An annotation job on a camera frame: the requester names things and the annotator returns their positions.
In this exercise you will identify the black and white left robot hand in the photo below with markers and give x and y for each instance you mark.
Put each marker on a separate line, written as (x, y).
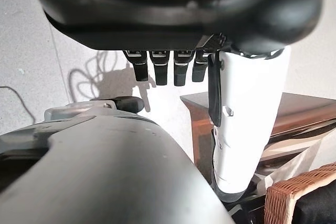
(157, 11)

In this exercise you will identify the brown wooden table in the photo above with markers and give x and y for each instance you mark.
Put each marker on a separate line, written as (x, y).
(199, 124)

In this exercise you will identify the rectangular wicker laundry basket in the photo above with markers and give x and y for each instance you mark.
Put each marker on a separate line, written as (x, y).
(281, 197)

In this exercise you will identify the black folded garment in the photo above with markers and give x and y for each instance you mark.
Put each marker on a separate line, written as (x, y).
(317, 208)

